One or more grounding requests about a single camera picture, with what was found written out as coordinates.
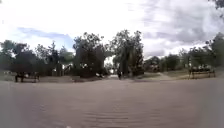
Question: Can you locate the person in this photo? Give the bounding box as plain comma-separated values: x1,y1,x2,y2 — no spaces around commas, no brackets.
116,68,123,80

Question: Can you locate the long row of trees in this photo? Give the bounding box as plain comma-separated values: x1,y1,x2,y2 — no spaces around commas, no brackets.
0,29,224,80

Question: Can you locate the brownish paved ground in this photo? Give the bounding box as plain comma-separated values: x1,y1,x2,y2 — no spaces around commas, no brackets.
0,77,224,128

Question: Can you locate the grass stretch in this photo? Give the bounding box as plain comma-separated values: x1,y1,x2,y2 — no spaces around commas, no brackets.
133,69,224,82

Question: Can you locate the dark bench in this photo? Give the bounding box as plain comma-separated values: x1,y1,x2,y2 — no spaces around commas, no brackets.
188,66,217,80
13,71,41,84

